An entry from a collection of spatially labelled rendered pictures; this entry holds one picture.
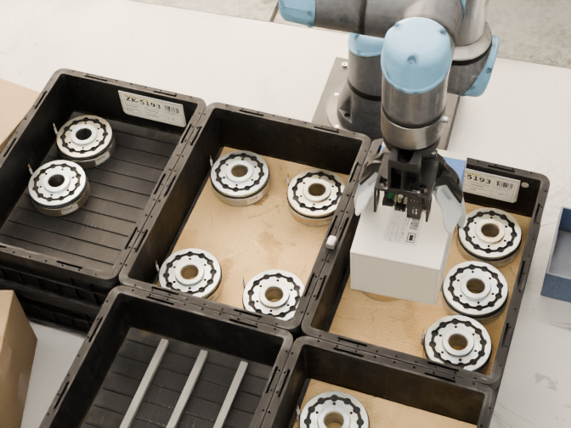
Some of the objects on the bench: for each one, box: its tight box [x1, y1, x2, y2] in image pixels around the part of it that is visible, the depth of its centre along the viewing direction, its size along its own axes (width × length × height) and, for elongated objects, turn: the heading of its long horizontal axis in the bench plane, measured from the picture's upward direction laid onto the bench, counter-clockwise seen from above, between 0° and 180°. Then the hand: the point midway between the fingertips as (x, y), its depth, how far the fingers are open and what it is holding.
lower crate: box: [0, 282, 100, 335], centre depth 191 cm, size 40×30×12 cm
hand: (409, 213), depth 146 cm, fingers closed on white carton, 14 cm apart
